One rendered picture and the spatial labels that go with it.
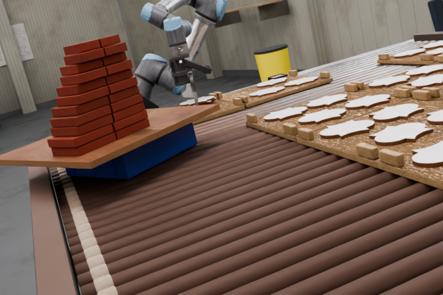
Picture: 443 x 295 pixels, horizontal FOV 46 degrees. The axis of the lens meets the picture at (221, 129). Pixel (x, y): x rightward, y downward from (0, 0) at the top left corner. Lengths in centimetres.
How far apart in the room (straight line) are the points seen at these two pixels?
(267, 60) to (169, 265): 570
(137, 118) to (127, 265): 59
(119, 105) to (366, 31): 580
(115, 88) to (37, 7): 1146
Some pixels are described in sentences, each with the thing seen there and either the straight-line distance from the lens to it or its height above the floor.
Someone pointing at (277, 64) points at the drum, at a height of 49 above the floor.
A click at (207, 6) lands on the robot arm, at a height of 134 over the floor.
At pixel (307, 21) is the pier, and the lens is 752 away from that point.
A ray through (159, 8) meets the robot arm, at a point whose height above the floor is 137.
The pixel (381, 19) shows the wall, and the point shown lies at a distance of 684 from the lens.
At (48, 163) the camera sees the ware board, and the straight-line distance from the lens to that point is 144.
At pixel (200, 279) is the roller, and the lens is 88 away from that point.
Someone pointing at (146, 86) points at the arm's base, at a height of 103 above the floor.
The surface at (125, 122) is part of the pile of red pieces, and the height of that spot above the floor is 108.
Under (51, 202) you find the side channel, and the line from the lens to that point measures 139.
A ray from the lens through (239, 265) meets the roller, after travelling 89.
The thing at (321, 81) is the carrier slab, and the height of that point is 94.
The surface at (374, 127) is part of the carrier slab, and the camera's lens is 142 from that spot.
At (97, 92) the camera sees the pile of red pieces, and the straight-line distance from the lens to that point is 141.
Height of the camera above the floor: 132
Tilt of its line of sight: 13 degrees down
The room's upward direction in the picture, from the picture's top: 13 degrees counter-clockwise
